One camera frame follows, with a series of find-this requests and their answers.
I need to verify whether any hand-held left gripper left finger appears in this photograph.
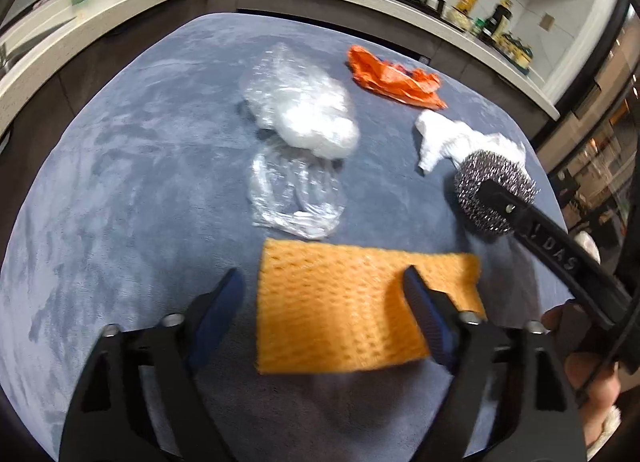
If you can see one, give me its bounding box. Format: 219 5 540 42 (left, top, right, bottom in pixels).
62 267 246 462

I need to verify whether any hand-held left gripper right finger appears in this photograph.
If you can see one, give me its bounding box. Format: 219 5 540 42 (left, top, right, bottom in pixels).
402 266 588 462

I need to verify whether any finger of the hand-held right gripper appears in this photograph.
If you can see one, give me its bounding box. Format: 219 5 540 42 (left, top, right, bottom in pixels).
479 181 601 301

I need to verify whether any orange foam net sleeve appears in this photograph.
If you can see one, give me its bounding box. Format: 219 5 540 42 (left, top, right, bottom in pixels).
254 237 490 376

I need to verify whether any steel wool scrubber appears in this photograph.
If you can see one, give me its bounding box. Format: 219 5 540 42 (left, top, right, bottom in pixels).
452 149 542 243

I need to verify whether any person's right forearm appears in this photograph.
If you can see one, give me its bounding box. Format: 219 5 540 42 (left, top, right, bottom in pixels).
585 404 626 460

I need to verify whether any person's right hand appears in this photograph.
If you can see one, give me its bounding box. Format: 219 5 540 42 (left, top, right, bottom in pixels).
541 303 623 449

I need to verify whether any flat clear plastic wrap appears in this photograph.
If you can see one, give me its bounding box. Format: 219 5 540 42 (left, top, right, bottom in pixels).
247 139 349 239

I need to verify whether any crumpled white tissue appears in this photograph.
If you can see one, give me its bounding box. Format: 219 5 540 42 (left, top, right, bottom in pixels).
412 110 528 178

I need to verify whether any grey-blue plush blanket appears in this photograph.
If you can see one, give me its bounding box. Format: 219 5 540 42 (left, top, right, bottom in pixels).
0 12 576 462

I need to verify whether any seasoning jar set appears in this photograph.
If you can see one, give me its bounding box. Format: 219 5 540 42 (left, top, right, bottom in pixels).
501 31 535 74

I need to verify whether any orange plastic wrapper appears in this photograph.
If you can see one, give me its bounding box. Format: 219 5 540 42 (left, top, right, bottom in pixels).
346 45 448 112

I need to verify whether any crumpled clear plastic bag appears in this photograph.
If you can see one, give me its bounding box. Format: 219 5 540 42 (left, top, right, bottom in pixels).
239 42 362 161

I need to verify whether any dark soy sauce bottle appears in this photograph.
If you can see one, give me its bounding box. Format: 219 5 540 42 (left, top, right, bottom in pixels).
487 0 514 39

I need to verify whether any black cable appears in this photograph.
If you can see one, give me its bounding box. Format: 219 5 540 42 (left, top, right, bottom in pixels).
575 337 618 405

